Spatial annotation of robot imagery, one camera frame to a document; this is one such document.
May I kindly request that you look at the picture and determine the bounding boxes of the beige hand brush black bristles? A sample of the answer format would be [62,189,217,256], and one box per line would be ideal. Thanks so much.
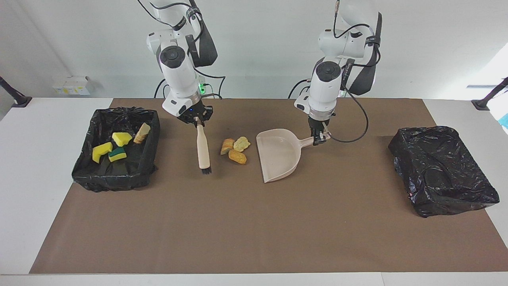
[196,121,212,175]

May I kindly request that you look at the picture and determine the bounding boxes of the beige plastic dustpan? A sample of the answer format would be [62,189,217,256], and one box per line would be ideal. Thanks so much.
[256,129,330,184]

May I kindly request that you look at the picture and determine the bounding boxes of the pale yellow crisp piece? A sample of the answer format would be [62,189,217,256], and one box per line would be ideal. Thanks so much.
[233,136,251,153]

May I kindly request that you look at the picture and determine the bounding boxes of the brown fried nugget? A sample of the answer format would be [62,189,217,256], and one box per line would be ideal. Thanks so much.
[228,149,247,165]

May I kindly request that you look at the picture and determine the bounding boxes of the striped bread slice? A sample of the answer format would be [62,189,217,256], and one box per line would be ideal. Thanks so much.
[133,122,151,144]

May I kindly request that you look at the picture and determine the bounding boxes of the green and yellow sponge piece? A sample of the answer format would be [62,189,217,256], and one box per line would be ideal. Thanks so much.
[108,146,127,162]

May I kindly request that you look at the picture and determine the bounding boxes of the open black bag-lined bin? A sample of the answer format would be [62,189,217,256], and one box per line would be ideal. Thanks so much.
[71,106,161,193]

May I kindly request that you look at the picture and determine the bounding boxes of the crumpled black bag-lined bin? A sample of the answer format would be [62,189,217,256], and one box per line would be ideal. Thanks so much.
[388,126,500,218]

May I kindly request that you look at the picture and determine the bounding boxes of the brown table mat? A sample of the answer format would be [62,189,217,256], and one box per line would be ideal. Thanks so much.
[30,98,508,274]

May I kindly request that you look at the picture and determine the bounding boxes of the black clamp stand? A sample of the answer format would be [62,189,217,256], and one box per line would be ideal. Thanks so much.
[0,76,32,108]
[471,77,508,111]

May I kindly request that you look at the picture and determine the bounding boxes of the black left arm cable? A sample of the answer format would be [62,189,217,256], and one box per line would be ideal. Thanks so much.
[325,0,382,143]

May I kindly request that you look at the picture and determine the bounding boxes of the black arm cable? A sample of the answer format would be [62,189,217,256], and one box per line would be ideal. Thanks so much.
[137,0,226,100]
[325,0,382,143]

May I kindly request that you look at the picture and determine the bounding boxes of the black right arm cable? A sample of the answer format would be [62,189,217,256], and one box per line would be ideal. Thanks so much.
[137,0,226,100]

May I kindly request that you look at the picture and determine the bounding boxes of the black left base cable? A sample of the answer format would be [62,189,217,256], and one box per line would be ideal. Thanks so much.
[288,78,314,99]

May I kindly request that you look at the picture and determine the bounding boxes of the black base cable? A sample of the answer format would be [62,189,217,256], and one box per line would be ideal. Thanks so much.
[288,78,314,99]
[154,78,168,99]

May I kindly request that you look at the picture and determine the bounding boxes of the black right base cable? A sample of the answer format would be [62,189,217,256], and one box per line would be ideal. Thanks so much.
[154,78,168,99]

